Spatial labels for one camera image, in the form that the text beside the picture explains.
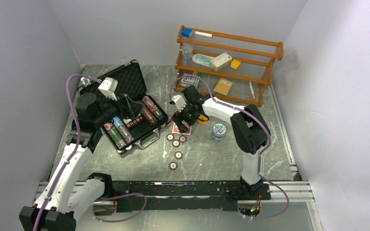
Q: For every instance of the coloured marker pack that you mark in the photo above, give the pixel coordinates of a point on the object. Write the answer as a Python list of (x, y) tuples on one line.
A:
[(189, 79)]

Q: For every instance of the clear dealer button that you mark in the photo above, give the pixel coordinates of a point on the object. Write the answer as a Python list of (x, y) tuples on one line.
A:
[(189, 146)]

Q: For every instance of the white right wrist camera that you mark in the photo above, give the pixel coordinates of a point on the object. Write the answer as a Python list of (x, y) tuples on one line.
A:
[(179, 102)]

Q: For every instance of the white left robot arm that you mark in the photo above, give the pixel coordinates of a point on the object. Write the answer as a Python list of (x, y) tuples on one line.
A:
[(57, 209)]

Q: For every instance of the purple red chip row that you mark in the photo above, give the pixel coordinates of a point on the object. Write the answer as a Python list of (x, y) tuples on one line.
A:
[(153, 107)]

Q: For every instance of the orange spiral notebook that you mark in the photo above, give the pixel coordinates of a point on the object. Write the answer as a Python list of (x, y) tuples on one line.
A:
[(223, 86)]

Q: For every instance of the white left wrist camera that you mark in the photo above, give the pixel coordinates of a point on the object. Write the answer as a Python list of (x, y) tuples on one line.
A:
[(108, 87)]

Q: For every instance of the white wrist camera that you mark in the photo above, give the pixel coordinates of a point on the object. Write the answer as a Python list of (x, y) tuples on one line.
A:
[(108, 87), (179, 102)]

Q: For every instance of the black poker chip case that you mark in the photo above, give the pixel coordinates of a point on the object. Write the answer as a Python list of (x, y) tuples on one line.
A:
[(130, 81)]

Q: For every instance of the orange big blind button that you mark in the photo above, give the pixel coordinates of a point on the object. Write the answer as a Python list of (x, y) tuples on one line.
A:
[(202, 120)]

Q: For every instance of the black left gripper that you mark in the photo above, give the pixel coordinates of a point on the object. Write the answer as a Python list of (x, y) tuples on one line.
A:
[(135, 108)]

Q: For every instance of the yellow small block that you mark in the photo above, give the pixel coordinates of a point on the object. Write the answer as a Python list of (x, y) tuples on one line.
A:
[(235, 64)]

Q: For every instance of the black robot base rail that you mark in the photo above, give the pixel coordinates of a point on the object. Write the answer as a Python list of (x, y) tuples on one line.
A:
[(218, 194)]

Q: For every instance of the orange brown chip row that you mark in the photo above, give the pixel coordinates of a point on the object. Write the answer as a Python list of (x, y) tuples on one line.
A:
[(149, 116)]

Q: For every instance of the white pen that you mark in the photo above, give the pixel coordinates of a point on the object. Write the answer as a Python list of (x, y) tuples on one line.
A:
[(252, 91)]

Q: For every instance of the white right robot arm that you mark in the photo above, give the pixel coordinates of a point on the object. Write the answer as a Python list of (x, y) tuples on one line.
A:
[(251, 133)]

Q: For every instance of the green red chip row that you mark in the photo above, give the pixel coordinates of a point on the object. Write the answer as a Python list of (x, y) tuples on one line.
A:
[(114, 135)]

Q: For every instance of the orange wooden shelf rack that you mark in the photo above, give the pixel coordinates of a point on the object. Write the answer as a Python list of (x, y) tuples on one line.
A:
[(257, 58)]

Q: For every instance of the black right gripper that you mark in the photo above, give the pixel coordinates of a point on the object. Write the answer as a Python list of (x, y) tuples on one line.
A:
[(178, 117)]

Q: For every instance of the clear plastic cup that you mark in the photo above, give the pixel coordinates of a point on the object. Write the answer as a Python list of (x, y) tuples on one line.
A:
[(187, 51)]

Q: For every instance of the blue white ceramic jar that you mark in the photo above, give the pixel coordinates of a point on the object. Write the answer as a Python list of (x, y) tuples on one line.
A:
[(218, 132)]

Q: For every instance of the white cardboard box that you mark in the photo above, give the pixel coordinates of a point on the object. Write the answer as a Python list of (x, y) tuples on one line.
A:
[(220, 61)]

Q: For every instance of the red playing card deck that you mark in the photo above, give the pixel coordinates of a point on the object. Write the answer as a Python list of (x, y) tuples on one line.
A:
[(175, 130)]

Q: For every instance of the red dice row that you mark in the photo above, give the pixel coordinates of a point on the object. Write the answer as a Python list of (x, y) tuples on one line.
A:
[(134, 122)]

